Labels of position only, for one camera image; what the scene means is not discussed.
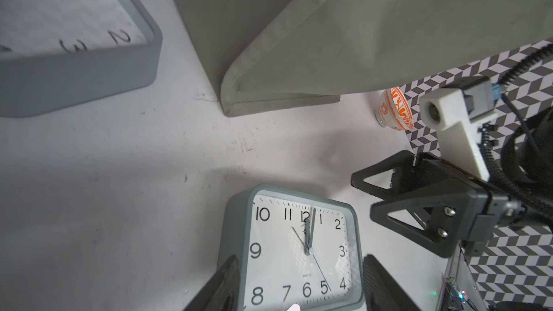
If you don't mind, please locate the orange patterned bowl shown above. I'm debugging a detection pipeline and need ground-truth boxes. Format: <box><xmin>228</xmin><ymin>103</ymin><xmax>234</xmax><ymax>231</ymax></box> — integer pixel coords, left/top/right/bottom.
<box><xmin>374</xmin><ymin>87</ymin><xmax>415</xmax><ymax>131</ymax></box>

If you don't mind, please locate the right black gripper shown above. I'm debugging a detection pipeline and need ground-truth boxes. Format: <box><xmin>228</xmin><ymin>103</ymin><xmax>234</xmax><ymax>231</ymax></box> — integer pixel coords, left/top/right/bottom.
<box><xmin>351</xmin><ymin>151</ymin><xmax>521</xmax><ymax>258</ymax></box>

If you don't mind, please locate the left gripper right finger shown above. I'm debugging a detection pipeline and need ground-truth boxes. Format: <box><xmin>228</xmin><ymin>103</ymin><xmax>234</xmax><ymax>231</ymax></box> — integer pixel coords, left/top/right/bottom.
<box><xmin>363</xmin><ymin>254</ymin><xmax>420</xmax><ymax>311</ymax></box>

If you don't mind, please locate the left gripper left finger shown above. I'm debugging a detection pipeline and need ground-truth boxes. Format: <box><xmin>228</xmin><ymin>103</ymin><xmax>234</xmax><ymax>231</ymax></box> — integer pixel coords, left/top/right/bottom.
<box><xmin>183</xmin><ymin>255</ymin><xmax>240</xmax><ymax>311</ymax></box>

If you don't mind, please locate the grey square analog clock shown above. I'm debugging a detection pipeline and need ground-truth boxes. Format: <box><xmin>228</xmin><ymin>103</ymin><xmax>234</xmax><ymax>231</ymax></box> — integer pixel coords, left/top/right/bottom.
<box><xmin>1</xmin><ymin>0</ymin><xmax>163</xmax><ymax>118</ymax></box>

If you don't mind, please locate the green rectangular analog clock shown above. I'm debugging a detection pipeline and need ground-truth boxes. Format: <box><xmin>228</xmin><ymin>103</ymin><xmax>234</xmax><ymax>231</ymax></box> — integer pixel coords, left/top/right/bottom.
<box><xmin>217</xmin><ymin>184</ymin><xmax>364</xmax><ymax>310</ymax></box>

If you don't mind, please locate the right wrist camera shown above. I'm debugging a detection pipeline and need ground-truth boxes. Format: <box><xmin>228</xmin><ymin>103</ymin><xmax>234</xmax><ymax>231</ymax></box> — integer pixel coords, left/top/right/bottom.
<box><xmin>418</xmin><ymin>76</ymin><xmax>502</xmax><ymax>181</ymax></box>

